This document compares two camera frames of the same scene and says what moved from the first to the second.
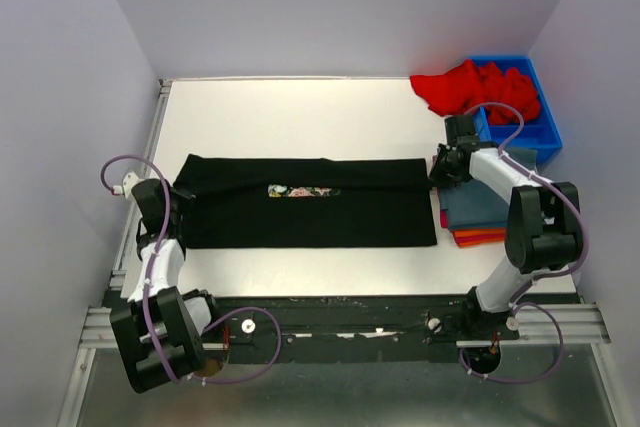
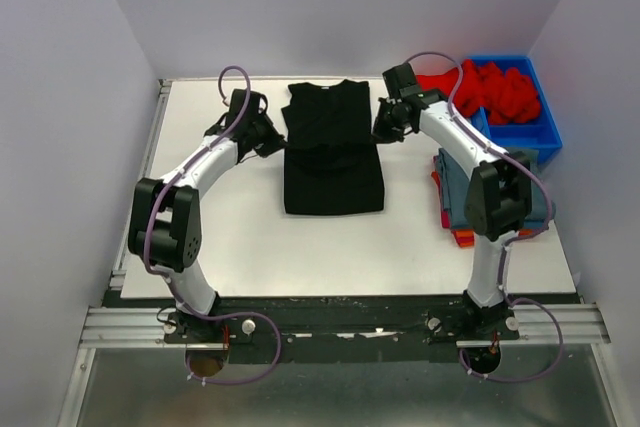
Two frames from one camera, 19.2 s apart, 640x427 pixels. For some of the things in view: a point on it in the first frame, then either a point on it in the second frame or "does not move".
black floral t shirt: [285, 202] -> [331, 160]
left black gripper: [182, 196] -> [275, 141]
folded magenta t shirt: [444, 218] does not move
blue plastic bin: [541, 134] does not move
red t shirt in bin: [468, 84] does not move
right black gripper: [437, 177] -> [380, 132]
